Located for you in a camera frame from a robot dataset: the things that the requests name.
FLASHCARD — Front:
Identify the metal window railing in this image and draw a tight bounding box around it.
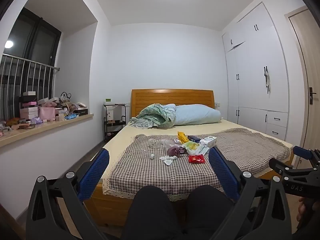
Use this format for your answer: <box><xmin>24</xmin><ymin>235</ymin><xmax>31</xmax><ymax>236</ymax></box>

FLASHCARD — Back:
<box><xmin>0</xmin><ymin>54</ymin><xmax>60</xmax><ymax>120</ymax></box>

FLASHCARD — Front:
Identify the white built-in wardrobe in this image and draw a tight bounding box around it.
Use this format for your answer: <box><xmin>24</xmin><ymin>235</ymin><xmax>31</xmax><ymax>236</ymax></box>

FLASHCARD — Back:
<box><xmin>221</xmin><ymin>1</ymin><xmax>289</xmax><ymax>140</ymax></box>

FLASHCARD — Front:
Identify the dark door handle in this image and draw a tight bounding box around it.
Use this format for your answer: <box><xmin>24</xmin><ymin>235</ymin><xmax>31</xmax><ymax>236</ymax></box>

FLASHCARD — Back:
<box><xmin>309</xmin><ymin>87</ymin><xmax>318</xmax><ymax>105</ymax></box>

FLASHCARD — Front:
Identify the purple bag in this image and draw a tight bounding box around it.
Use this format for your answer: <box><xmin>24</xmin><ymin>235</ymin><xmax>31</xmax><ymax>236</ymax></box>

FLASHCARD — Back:
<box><xmin>167</xmin><ymin>145</ymin><xmax>187</xmax><ymax>157</ymax></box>

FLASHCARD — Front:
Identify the person's right leg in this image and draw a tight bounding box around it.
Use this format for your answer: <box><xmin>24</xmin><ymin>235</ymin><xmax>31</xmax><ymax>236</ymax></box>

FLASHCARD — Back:
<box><xmin>186</xmin><ymin>185</ymin><xmax>250</xmax><ymax>240</ymax></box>

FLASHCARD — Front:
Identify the dark window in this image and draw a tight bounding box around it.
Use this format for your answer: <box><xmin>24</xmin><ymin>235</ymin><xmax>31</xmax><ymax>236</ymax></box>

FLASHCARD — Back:
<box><xmin>0</xmin><ymin>7</ymin><xmax>62</xmax><ymax>120</ymax></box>

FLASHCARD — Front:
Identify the black metal bedside cart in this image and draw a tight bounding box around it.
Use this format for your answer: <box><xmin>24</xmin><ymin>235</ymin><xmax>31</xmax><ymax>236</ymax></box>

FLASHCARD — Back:
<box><xmin>103</xmin><ymin>104</ymin><xmax>127</xmax><ymax>142</ymax></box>

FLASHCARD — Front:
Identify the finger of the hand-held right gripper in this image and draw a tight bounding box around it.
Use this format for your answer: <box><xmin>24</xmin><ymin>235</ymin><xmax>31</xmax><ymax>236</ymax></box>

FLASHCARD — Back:
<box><xmin>269</xmin><ymin>158</ymin><xmax>314</xmax><ymax>178</ymax></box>
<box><xmin>293</xmin><ymin>146</ymin><xmax>320</xmax><ymax>160</ymax></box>

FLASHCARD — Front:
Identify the brown checkered cloth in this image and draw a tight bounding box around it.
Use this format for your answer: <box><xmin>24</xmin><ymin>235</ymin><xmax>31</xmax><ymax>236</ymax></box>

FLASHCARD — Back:
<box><xmin>102</xmin><ymin>128</ymin><xmax>292</xmax><ymax>202</ymax></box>

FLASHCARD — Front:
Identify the beige door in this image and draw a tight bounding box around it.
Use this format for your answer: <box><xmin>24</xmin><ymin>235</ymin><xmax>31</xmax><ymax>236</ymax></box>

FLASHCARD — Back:
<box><xmin>287</xmin><ymin>7</ymin><xmax>320</xmax><ymax>155</ymax></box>

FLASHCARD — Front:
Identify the black handled basket bag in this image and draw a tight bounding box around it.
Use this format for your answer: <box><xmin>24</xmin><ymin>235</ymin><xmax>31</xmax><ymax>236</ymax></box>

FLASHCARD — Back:
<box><xmin>60</xmin><ymin>92</ymin><xmax>73</xmax><ymax>105</ymax></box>

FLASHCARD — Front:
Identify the yellow snack packet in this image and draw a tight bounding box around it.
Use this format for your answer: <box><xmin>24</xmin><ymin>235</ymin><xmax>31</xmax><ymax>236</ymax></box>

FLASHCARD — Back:
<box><xmin>177</xmin><ymin>131</ymin><xmax>190</xmax><ymax>143</ymax></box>

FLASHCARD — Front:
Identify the yellow green plastic bag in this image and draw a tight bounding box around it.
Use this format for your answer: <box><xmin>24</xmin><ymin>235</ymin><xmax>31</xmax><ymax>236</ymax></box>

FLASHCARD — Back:
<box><xmin>180</xmin><ymin>141</ymin><xmax>210</xmax><ymax>156</ymax></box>

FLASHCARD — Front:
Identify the white tissue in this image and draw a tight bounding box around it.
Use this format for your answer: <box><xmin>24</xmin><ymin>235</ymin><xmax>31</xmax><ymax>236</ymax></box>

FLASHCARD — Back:
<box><xmin>159</xmin><ymin>155</ymin><xmax>177</xmax><ymax>166</ymax></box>

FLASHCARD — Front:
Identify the red snack packet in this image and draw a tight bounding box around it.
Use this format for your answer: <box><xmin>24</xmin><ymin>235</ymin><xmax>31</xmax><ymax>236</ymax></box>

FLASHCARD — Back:
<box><xmin>188</xmin><ymin>154</ymin><xmax>205</xmax><ymax>164</ymax></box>

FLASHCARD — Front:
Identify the green floral quilt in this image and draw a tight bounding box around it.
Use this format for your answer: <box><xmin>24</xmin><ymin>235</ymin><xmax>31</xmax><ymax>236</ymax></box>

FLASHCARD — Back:
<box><xmin>129</xmin><ymin>103</ymin><xmax>177</xmax><ymax>129</ymax></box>

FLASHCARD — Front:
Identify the person's right hand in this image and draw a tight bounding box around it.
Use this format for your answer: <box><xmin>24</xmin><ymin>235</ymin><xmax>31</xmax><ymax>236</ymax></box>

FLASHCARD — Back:
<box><xmin>297</xmin><ymin>196</ymin><xmax>312</xmax><ymax>221</ymax></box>

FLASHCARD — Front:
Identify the stack of pink boxes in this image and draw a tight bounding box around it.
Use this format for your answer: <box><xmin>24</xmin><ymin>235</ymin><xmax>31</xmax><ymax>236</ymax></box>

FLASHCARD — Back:
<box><xmin>19</xmin><ymin>91</ymin><xmax>49</xmax><ymax>120</ymax></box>

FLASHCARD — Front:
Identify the person's right forearm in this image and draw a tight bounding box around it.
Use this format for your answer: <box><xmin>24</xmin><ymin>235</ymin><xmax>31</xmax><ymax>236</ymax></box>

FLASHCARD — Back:
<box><xmin>293</xmin><ymin>219</ymin><xmax>318</xmax><ymax>240</ymax></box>

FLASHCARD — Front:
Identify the person's leg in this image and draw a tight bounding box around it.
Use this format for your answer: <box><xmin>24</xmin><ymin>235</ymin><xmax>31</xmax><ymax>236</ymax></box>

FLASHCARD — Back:
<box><xmin>186</xmin><ymin>185</ymin><xmax>250</xmax><ymax>240</ymax></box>
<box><xmin>121</xmin><ymin>185</ymin><xmax>187</xmax><ymax>240</ymax></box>

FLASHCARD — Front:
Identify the light blue pillow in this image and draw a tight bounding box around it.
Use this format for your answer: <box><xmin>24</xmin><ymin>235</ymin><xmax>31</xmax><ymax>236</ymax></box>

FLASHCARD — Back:
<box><xmin>175</xmin><ymin>104</ymin><xmax>222</xmax><ymax>126</ymax></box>

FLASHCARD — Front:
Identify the pink gift bag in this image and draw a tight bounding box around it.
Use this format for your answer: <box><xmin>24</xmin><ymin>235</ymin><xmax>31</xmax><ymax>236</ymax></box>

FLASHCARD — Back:
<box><xmin>38</xmin><ymin>106</ymin><xmax>56</xmax><ymax>122</ymax></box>

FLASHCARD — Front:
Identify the person's left leg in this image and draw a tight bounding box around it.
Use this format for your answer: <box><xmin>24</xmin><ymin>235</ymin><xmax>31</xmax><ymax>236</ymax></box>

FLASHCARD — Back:
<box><xmin>121</xmin><ymin>185</ymin><xmax>187</xmax><ymax>240</ymax></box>

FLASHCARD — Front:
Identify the hanging white trinket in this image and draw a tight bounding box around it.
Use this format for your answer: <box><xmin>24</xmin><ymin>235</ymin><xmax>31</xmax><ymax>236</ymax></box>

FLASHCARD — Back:
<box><xmin>263</xmin><ymin>66</ymin><xmax>272</xmax><ymax>95</ymax></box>

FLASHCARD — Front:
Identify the clear plastic bottle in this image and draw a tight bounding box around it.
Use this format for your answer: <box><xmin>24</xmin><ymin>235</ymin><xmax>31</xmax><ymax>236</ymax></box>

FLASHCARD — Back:
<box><xmin>140</xmin><ymin>148</ymin><xmax>155</xmax><ymax>160</ymax></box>
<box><xmin>147</xmin><ymin>138</ymin><xmax>175</xmax><ymax>149</ymax></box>

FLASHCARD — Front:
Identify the wooden bed frame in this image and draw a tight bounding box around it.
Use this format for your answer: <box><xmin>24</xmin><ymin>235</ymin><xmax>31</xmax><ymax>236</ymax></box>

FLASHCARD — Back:
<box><xmin>89</xmin><ymin>89</ymin><xmax>295</xmax><ymax>228</ymax></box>

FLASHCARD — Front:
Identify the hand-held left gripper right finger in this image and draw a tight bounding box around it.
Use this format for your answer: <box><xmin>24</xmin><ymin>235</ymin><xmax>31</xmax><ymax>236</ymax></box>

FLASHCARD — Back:
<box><xmin>208</xmin><ymin>146</ymin><xmax>293</xmax><ymax>240</ymax></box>

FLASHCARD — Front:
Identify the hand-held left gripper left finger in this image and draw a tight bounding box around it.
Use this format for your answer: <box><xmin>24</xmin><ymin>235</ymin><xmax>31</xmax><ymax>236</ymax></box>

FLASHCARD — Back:
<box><xmin>26</xmin><ymin>148</ymin><xmax>110</xmax><ymax>240</ymax></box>

